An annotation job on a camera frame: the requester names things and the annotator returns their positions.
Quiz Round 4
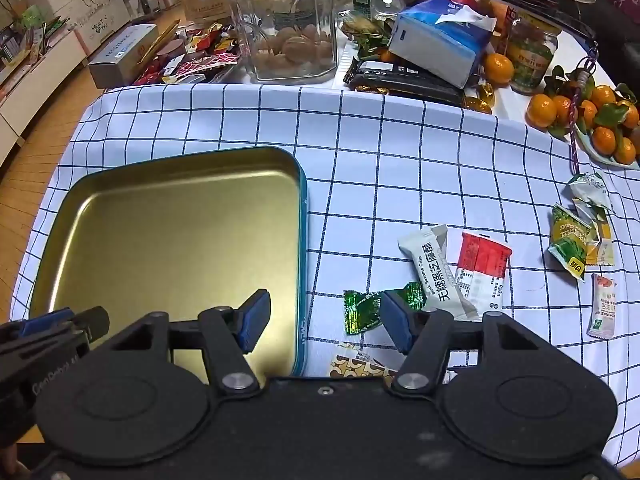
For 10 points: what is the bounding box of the green foil candy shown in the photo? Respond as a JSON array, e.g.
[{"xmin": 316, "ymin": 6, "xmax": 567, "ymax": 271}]
[{"xmin": 343, "ymin": 282, "xmax": 425, "ymax": 335}]

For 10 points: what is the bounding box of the green yellow snack packet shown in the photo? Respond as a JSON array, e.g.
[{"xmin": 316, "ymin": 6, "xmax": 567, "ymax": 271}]
[{"xmin": 548, "ymin": 204, "xmax": 591, "ymax": 282}]

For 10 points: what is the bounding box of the green white snack packet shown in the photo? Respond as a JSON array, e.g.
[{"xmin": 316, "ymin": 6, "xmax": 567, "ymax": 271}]
[{"xmin": 567, "ymin": 172, "xmax": 614, "ymax": 218}]

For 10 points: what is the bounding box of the brown patterned snack packet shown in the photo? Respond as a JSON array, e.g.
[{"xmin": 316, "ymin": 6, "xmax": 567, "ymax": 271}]
[{"xmin": 320, "ymin": 341, "xmax": 406, "ymax": 382}]

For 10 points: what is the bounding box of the white black-sesame snack bar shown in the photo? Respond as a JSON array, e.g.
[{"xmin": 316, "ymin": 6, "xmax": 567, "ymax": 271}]
[{"xmin": 398, "ymin": 224, "xmax": 480, "ymax": 322}]

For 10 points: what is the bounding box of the red white snack packet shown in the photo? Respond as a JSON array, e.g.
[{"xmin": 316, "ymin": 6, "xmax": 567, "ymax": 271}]
[{"xmin": 456, "ymin": 232, "xmax": 512, "ymax": 318}]

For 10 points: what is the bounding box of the gold teal metal tin tray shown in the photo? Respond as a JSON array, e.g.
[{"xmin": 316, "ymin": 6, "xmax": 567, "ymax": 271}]
[{"xmin": 30, "ymin": 146, "xmax": 308, "ymax": 378}]

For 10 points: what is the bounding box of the blue checked white tablecloth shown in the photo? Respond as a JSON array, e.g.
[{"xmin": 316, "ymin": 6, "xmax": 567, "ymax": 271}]
[{"xmin": 10, "ymin": 84, "xmax": 639, "ymax": 465}]

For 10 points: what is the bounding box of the small white red packet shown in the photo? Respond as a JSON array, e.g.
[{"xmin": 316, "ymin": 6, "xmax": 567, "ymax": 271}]
[{"xmin": 587, "ymin": 274, "xmax": 616, "ymax": 340}]

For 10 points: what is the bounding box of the yellow white snack packet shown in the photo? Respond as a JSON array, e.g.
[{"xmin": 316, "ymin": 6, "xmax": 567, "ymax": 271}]
[{"xmin": 573, "ymin": 198, "xmax": 615, "ymax": 266}]

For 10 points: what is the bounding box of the gold foil ingot candy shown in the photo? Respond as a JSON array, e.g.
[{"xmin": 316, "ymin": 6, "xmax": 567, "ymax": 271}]
[{"xmin": 462, "ymin": 96, "xmax": 495, "ymax": 115}]

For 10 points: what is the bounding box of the light green fruit plate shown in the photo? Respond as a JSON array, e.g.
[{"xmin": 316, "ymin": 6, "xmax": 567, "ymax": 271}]
[{"xmin": 575, "ymin": 126, "xmax": 639, "ymax": 170}]

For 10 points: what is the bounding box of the large front tangerine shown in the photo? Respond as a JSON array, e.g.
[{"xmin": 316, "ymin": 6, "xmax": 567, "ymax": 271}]
[{"xmin": 525, "ymin": 93, "xmax": 558, "ymax": 130}]

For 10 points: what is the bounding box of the black snack bag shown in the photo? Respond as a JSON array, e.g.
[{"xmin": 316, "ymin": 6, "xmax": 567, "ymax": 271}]
[{"xmin": 343, "ymin": 58, "xmax": 463, "ymax": 107}]

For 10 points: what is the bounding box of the loose tangerine by tissues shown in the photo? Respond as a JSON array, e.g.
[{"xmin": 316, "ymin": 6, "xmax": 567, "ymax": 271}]
[{"xmin": 483, "ymin": 53, "xmax": 514, "ymax": 86}]

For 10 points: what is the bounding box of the pile of red snack packets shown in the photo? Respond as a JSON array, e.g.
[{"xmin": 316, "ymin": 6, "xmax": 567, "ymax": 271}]
[{"xmin": 132, "ymin": 21, "xmax": 240, "ymax": 86}]

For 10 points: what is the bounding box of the grey cardboard box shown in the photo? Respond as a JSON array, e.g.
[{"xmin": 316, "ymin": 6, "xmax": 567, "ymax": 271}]
[{"xmin": 88, "ymin": 23, "xmax": 158, "ymax": 89}]

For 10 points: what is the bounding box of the blue white tissue pack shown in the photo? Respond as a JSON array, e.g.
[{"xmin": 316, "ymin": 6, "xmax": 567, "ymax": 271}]
[{"xmin": 388, "ymin": 0, "xmax": 497, "ymax": 90}]

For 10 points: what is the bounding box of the green label glass jar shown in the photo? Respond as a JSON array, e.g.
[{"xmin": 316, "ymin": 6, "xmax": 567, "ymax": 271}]
[{"xmin": 506, "ymin": 12, "xmax": 561, "ymax": 94}]

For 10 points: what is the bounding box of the glass jar with walnuts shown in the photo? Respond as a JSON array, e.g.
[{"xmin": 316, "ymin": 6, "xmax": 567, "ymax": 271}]
[{"xmin": 229, "ymin": 0, "xmax": 337, "ymax": 84}]

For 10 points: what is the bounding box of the small glass jar lid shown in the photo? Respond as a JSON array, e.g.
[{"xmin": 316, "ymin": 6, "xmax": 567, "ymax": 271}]
[{"xmin": 369, "ymin": 0, "xmax": 406, "ymax": 25}]

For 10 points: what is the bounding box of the white cabinet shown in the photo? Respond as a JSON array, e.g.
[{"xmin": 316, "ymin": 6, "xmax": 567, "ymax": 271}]
[{"xmin": 1, "ymin": 0, "xmax": 130, "ymax": 159}]

